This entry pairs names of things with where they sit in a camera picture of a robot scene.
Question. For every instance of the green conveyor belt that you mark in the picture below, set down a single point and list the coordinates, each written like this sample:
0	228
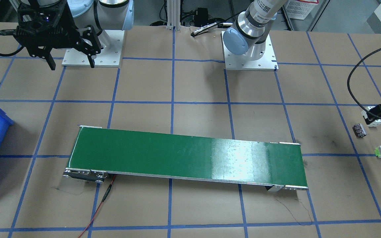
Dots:
98	152

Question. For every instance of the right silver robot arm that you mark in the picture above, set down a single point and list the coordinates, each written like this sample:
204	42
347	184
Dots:
111	19

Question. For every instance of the white red circuit breaker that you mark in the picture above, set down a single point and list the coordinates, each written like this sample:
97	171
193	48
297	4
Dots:
364	116

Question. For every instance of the dark brown cylindrical capacitor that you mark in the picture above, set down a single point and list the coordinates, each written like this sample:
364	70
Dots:
359	130

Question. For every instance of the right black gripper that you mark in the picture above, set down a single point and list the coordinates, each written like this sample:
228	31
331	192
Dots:
72	33

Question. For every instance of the aluminium frame post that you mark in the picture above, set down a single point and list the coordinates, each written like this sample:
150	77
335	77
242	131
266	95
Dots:
174	14

